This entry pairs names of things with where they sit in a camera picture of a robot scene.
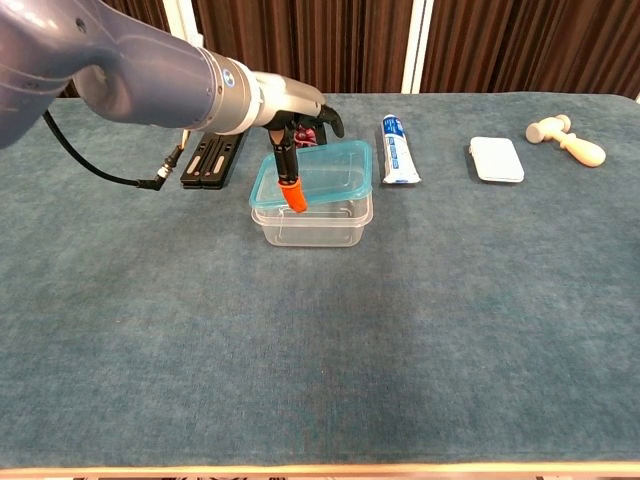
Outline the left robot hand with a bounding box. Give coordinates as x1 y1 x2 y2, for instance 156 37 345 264
252 71 346 214

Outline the teal plastic lid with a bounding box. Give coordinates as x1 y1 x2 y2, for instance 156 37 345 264
248 139 374 210

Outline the clear plastic container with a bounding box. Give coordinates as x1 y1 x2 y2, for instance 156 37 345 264
250 192 375 248

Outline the dark brown curtain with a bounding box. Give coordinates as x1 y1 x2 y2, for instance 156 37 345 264
99 0 640 100

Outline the black folding laptop stand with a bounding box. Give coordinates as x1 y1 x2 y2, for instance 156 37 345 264
179 130 249 191

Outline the white blue toothpaste tube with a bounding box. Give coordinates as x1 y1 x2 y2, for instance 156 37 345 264
381 113 422 186

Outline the blue table cloth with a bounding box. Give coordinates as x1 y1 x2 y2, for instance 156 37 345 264
0 92 640 469

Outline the wooden toy mallet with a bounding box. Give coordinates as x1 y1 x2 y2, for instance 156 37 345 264
525 114 607 168

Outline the white frame post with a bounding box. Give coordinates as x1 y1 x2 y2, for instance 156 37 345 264
400 0 435 95
162 0 204 47

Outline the black left hand cable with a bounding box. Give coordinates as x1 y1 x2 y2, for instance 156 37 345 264
42 109 192 192

